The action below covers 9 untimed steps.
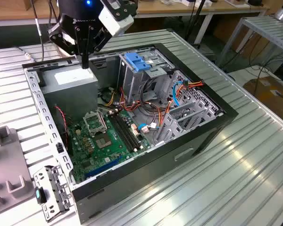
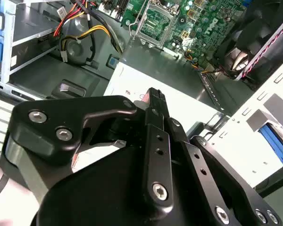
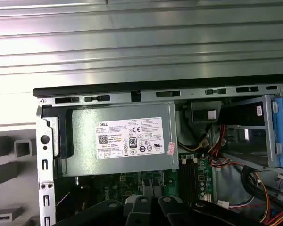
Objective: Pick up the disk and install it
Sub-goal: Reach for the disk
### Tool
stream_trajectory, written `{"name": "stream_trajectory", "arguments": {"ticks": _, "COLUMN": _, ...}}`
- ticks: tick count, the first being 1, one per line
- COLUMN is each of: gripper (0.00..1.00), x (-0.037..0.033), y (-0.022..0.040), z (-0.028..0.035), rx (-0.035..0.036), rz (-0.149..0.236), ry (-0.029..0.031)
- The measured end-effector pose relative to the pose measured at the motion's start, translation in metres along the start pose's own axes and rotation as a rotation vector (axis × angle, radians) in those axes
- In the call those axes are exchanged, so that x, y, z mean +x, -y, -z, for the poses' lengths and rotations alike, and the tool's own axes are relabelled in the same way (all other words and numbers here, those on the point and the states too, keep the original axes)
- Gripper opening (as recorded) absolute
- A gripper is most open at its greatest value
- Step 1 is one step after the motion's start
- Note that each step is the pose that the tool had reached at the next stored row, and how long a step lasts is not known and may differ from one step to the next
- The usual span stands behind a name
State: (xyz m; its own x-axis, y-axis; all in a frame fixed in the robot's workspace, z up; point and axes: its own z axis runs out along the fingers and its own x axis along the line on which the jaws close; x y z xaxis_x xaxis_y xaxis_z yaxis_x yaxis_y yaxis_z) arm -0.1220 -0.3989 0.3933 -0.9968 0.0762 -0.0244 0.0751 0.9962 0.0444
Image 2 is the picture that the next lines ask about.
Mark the hard disk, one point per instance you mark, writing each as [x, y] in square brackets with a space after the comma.
[271, 139]

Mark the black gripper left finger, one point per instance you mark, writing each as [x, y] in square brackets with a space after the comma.
[49, 113]

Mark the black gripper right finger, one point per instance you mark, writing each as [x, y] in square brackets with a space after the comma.
[193, 164]

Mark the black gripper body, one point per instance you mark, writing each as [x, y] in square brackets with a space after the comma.
[96, 200]

